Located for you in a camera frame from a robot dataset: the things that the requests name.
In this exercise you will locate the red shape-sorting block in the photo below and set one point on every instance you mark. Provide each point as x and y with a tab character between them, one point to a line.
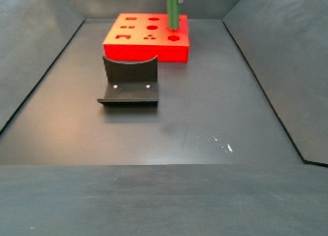
140	36

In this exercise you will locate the black curved holder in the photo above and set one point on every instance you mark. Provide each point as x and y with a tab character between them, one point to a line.
132	82

